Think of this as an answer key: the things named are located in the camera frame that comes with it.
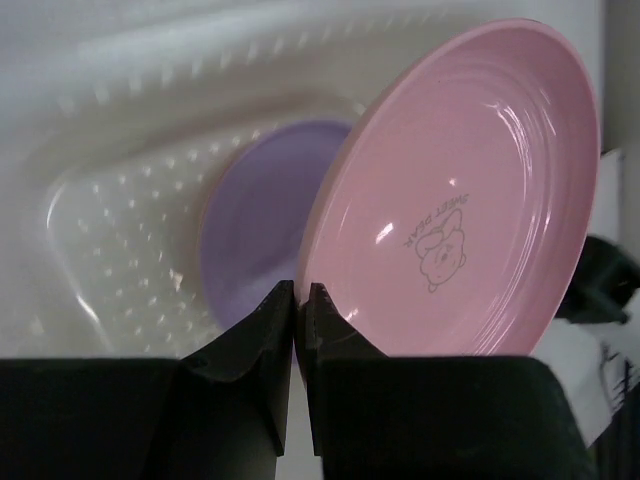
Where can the pink plate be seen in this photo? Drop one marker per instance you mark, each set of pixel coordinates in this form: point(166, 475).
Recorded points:
point(453, 218)

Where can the purple plate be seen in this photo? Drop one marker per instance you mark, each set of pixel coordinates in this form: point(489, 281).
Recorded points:
point(254, 219)

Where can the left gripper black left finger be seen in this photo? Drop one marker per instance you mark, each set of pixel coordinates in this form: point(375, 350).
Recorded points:
point(219, 413)

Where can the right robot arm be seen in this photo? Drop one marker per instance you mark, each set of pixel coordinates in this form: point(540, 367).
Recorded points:
point(604, 282)

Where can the white plastic bin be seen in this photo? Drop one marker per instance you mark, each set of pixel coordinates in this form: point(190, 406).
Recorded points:
point(118, 116)

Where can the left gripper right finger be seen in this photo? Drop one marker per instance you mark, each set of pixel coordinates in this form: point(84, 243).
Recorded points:
point(462, 417)

